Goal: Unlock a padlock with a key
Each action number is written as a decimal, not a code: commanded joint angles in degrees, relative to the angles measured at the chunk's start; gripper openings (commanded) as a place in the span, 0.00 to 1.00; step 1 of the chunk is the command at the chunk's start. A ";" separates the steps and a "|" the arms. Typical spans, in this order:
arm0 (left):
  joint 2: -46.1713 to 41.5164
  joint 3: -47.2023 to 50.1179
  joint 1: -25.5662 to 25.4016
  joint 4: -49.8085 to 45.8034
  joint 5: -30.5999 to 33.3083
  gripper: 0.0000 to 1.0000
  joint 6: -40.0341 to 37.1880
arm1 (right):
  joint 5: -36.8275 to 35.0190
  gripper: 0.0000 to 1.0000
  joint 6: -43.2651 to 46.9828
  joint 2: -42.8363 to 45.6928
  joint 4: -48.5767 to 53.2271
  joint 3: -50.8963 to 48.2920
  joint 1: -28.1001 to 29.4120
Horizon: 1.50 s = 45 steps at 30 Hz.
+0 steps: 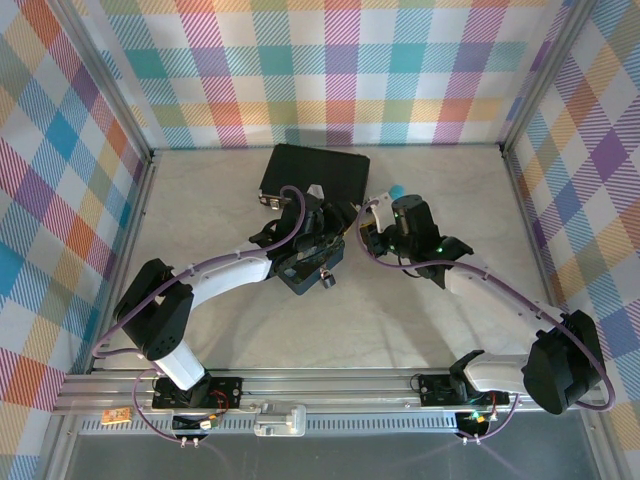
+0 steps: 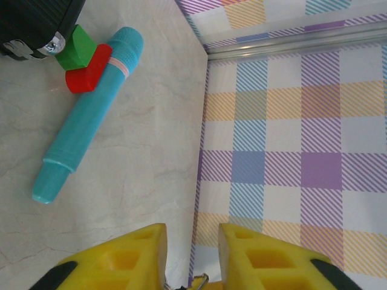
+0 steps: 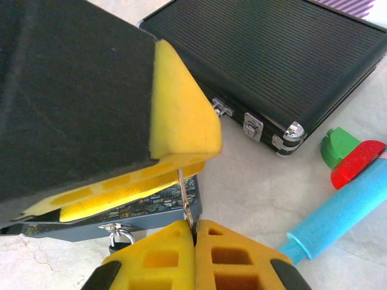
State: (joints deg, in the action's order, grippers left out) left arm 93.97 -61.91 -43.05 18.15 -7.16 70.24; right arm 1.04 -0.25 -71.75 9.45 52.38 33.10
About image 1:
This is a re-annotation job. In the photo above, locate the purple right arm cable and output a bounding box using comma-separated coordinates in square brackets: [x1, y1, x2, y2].
[356, 198, 617, 413]

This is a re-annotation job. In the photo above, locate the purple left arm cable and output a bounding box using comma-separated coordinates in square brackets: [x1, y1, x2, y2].
[91, 185, 309, 362]

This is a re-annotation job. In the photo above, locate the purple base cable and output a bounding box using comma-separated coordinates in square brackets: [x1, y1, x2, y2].
[458, 392, 522, 446]
[132, 368, 211, 447]

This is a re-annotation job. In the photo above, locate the white plastic bracket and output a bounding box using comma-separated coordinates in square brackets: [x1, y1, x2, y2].
[253, 403, 307, 438]

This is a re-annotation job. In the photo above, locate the grey slotted cable duct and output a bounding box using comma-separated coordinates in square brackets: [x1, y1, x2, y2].
[78, 412, 501, 437]

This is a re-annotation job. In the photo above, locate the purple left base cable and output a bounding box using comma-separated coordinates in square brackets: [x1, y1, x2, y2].
[132, 368, 211, 447]

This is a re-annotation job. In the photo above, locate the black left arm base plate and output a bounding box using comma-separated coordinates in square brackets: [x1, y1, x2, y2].
[151, 376, 245, 412]

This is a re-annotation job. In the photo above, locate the black hard case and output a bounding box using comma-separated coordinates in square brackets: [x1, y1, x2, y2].
[257, 143, 372, 208]

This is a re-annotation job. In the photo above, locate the aluminium frame post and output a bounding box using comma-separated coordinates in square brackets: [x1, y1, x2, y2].
[58, 0, 156, 162]
[498, 0, 591, 157]

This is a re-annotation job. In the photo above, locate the aluminium mounting rail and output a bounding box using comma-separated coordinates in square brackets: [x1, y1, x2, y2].
[53, 367, 604, 414]

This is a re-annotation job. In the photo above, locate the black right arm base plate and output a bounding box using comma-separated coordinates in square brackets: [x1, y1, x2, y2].
[417, 372, 512, 407]

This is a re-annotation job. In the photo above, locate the dark blue painted box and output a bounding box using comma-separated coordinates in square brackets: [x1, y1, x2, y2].
[277, 237, 347, 297]

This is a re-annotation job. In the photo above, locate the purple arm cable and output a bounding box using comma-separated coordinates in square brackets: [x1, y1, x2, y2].
[356, 198, 617, 413]
[91, 185, 309, 362]

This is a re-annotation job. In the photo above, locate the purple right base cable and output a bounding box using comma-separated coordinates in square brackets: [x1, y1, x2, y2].
[458, 392, 522, 446]

